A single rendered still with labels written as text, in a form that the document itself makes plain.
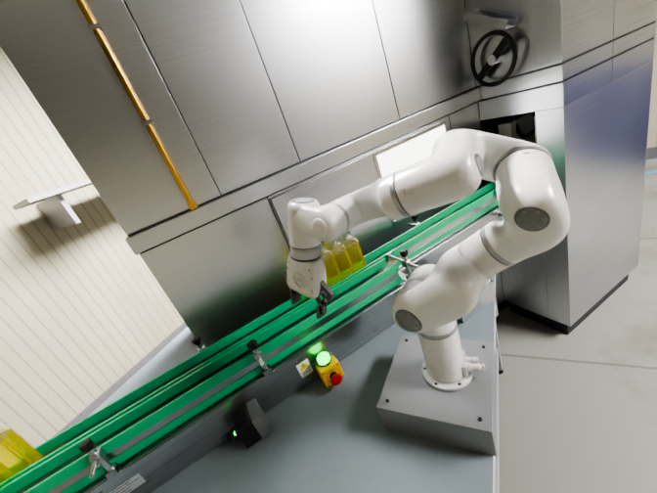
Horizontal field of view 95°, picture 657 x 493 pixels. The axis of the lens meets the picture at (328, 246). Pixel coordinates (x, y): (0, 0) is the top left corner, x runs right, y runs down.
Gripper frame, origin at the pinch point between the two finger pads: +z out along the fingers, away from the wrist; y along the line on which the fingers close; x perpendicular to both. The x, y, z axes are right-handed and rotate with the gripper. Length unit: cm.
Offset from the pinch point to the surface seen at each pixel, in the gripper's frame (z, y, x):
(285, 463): 39.3, 5.4, -16.9
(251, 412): 34.3, -10.5, -15.5
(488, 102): -48, 2, 125
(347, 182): -19, -27, 52
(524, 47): -67, 14, 115
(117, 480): 43, -28, -48
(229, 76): -57, -51, 20
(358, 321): 21.3, -1.0, 24.9
